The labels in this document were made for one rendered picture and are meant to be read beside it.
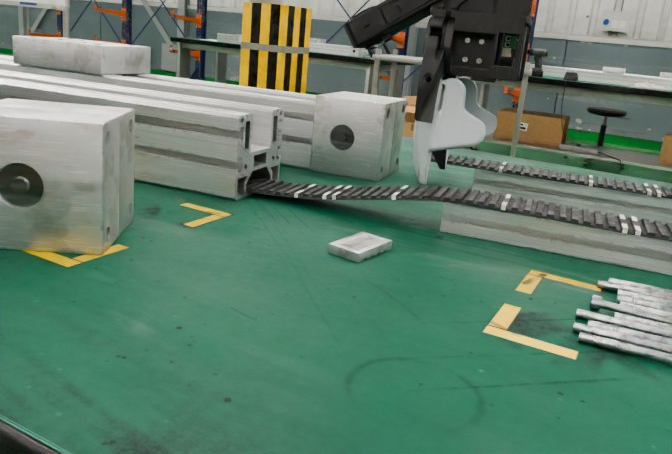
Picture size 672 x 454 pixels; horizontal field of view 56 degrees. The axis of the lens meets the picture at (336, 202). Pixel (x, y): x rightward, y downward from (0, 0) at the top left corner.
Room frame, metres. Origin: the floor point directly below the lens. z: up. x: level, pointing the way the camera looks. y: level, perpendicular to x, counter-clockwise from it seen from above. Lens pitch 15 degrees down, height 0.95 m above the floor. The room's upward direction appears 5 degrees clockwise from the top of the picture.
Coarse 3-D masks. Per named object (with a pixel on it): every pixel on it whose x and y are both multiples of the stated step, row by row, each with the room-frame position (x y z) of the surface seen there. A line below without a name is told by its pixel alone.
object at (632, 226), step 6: (618, 216) 0.55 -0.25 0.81; (624, 216) 0.55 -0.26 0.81; (630, 216) 0.55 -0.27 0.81; (618, 222) 0.53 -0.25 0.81; (624, 222) 0.53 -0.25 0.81; (630, 222) 0.54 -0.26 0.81; (636, 222) 0.53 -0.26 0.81; (618, 228) 0.51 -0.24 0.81; (624, 228) 0.51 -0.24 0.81; (630, 228) 0.52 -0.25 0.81; (636, 228) 0.51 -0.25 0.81; (630, 234) 0.50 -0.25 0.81; (636, 234) 0.50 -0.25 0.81; (642, 234) 0.50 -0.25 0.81
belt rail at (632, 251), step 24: (456, 216) 0.56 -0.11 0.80; (480, 216) 0.55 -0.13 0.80; (504, 216) 0.54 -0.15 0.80; (528, 216) 0.54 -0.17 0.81; (504, 240) 0.54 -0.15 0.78; (528, 240) 0.54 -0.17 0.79; (552, 240) 0.53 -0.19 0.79; (576, 240) 0.53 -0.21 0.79; (600, 240) 0.52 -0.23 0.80; (624, 240) 0.51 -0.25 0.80; (648, 240) 0.50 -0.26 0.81; (624, 264) 0.51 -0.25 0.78; (648, 264) 0.50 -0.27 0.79
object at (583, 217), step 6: (570, 210) 0.56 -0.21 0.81; (576, 210) 0.55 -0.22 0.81; (582, 210) 0.56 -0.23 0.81; (588, 210) 0.56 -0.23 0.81; (570, 216) 0.54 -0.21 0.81; (576, 216) 0.53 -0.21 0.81; (582, 216) 0.54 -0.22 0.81; (588, 216) 0.53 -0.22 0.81; (570, 222) 0.52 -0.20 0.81; (576, 222) 0.52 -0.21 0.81; (582, 222) 0.52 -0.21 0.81; (588, 222) 0.52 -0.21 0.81
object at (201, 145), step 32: (0, 96) 0.71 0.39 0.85; (32, 96) 0.68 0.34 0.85; (64, 96) 0.67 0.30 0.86; (96, 96) 0.66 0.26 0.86; (128, 96) 0.67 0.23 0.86; (160, 96) 0.72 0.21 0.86; (192, 96) 0.73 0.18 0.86; (160, 128) 0.63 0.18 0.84; (192, 128) 0.63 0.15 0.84; (224, 128) 0.61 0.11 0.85; (256, 128) 0.67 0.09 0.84; (160, 160) 0.63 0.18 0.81; (192, 160) 0.63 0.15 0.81; (224, 160) 0.62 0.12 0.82; (256, 160) 0.66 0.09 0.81; (224, 192) 0.60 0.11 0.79
